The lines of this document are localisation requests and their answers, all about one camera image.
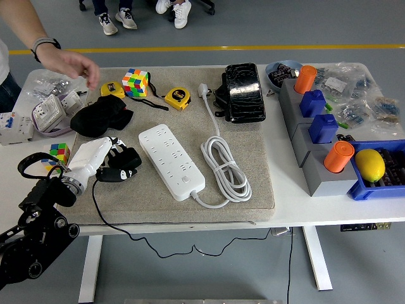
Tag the small black clip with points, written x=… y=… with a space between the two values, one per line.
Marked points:
x=81 y=92

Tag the grey holder block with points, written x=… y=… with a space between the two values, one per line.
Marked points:
x=332 y=188
x=300 y=139
x=286 y=95

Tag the black parts in bowl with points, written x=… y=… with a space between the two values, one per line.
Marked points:
x=280 y=74

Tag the clear bag metal parts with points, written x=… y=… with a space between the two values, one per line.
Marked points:
x=50 y=85

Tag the white table leg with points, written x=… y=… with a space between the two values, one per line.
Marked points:
x=316 y=259
x=90 y=269

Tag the black chair wheel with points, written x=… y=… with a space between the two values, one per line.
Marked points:
x=83 y=5

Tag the person's left forearm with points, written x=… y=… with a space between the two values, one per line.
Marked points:
x=22 y=19

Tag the small white socket panel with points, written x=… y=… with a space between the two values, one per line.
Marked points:
x=71 y=99

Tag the black chair base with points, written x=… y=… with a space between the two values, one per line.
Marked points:
x=209 y=8

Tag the black parts in bin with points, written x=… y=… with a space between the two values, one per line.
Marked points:
x=394 y=172

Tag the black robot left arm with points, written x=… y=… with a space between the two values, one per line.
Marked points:
x=34 y=228

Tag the white and black robot left hand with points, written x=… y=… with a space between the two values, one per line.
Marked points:
x=87 y=158

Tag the yellow lemon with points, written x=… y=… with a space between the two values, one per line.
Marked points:
x=369 y=165

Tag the blue plastic bin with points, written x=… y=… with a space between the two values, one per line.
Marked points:
x=360 y=190

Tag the white power strip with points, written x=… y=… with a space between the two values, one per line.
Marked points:
x=169 y=158

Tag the black table control panel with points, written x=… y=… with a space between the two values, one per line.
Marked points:
x=354 y=227

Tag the small metal clip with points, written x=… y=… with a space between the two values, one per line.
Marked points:
x=271 y=93

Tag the grey and black wristwatch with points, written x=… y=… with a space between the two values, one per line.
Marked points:
x=42 y=44

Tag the small colourful puzzle cube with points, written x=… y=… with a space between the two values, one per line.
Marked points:
x=58 y=152

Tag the light blue bowl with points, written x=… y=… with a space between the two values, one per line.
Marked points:
x=271 y=83

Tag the grey under-table bracket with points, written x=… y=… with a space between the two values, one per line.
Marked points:
x=281 y=231

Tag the clear bag mixed resistors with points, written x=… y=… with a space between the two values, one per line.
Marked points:
x=386 y=109

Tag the person's left hand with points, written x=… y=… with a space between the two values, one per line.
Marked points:
x=69 y=65

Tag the clear bag blue resistors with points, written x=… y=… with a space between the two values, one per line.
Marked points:
x=352 y=114

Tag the person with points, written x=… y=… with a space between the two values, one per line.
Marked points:
x=109 y=27
x=182 y=14

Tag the glossy black case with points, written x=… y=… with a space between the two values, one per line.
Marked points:
x=245 y=92

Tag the orange cylinder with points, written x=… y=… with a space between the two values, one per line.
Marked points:
x=304 y=79
x=337 y=158

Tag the small yellow tape measure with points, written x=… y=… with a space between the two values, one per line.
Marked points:
x=111 y=89

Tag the large white socket panel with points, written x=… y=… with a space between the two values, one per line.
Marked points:
x=47 y=112

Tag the beige cushion mat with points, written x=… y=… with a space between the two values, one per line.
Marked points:
x=190 y=126

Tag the large colourful puzzle cube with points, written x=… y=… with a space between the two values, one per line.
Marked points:
x=134 y=84

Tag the person's torso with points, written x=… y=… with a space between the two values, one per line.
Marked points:
x=8 y=82

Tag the green peg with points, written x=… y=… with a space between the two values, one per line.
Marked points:
x=345 y=125
x=328 y=107

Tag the clear bag white labelled parts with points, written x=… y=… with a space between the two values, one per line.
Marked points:
x=333 y=84

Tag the large yellow tape measure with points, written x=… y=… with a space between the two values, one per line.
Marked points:
x=177 y=98

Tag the black cloth pouch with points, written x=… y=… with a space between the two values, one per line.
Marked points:
x=95 y=122

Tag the white circuit breaker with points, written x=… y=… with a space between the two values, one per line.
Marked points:
x=16 y=128

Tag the blue peg block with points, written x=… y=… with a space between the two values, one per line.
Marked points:
x=322 y=130
x=311 y=104

